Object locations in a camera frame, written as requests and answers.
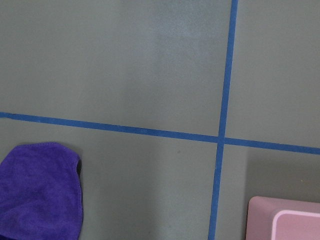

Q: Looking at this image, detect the purple cloth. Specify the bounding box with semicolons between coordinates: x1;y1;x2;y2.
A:
0;142;83;240

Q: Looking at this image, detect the pink bin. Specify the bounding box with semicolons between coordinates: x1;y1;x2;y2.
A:
245;196;320;240

